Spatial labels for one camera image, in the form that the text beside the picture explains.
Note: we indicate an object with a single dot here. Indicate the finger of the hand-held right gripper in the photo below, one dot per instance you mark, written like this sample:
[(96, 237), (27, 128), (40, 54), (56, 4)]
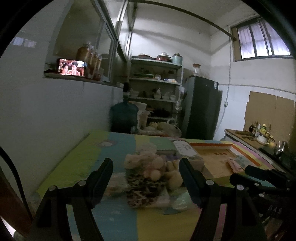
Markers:
[(249, 182), (261, 172)]

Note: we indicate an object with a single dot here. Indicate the stack of white bowls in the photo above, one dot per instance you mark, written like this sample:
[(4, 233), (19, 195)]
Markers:
[(159, 94)]

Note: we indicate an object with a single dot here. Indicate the smartphone with lit screen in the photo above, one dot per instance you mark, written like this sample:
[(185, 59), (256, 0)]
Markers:
[(71, 67)]

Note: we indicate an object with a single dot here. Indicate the barred window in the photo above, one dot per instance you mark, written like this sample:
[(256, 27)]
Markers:
[(261, 39)]

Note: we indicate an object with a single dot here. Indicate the amber liquid jar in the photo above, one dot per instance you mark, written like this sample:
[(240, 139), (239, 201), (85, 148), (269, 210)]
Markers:
[(92, 62), (83, 54), (96, 67)]

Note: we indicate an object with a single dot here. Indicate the metal shelf rack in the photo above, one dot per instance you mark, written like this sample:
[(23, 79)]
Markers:
[(155, 62)]

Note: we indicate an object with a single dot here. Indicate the white flat printed box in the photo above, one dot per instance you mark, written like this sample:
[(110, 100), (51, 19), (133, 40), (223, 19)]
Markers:
[(185, 148)]

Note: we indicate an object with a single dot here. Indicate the red pot with glass lid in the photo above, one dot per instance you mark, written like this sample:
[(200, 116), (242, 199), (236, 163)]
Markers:
[(163, 56)]

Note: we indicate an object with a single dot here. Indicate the leopard print scrunchie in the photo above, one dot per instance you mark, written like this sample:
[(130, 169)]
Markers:
[(143, 186)]

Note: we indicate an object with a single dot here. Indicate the pink packet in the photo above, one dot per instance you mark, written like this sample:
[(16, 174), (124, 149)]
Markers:
[(234, 165)]

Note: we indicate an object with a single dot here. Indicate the flat dish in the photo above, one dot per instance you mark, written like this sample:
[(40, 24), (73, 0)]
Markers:
[(144, 56)]

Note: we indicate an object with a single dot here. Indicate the metal ceiling pipe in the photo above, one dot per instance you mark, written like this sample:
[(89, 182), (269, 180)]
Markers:
[(185, 11)]

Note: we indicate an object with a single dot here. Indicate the cluster of condiment bottles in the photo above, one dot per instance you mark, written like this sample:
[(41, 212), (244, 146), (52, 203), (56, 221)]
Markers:
[(261, 128)]

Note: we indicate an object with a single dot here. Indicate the white bowl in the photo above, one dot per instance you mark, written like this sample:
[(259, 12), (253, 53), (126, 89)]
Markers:
[(262, 138)]

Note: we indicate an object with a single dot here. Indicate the dark flat tool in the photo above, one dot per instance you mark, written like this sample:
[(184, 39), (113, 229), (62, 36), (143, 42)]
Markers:
[(241, 132), (248, 137)]

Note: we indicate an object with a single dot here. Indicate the kitchen counter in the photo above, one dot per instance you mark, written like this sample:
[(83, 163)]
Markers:
[(245, 141)]

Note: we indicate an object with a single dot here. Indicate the black water pump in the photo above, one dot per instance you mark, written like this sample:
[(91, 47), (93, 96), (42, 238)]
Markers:
[(126, 89)]

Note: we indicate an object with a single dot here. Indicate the pale green soft pad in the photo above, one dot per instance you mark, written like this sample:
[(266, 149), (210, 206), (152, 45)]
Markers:
[(182, 201)]

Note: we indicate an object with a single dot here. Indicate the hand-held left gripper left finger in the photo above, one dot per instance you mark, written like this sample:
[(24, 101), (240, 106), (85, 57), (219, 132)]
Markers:
[(105, 172)]

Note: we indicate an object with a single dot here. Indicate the teal canister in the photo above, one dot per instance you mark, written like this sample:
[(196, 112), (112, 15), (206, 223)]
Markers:
[(177, 59)]

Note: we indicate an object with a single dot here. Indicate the orange-edged cardboard box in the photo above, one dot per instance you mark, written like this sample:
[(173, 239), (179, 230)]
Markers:
[(215, 160)]

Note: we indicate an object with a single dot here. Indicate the aluminium sliding window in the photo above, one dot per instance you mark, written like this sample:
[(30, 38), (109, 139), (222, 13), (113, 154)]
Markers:
[(105, 23)]

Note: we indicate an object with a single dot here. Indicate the glass jar with lid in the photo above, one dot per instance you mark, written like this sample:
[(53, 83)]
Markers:
[(197, 69)]

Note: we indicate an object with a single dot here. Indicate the wall socket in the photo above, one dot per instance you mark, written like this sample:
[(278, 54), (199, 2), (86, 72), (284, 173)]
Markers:
[(226, 104)]

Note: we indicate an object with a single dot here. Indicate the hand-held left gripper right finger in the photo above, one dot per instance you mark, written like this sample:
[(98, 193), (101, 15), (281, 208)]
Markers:
[(187, 179)]

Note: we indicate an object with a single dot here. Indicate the clear plastic bag of goods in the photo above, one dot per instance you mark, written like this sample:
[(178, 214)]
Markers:
[(161, 128)]

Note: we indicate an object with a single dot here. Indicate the blue water jug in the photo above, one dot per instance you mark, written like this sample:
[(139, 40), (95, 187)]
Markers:
[(124, 115)]

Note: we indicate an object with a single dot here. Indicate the shiny metal utensils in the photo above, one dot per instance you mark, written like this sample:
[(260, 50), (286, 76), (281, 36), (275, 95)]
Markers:
[(281, 146)]

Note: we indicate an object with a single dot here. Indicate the cardboard sheet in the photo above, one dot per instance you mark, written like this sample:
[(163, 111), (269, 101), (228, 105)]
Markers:
[(266, 111)]

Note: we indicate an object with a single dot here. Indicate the brown wooden furniture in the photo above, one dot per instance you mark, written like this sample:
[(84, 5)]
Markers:
[(9, 199)]

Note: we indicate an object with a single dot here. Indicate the dark refrigerator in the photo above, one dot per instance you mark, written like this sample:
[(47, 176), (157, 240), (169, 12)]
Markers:
[(201, 109)]

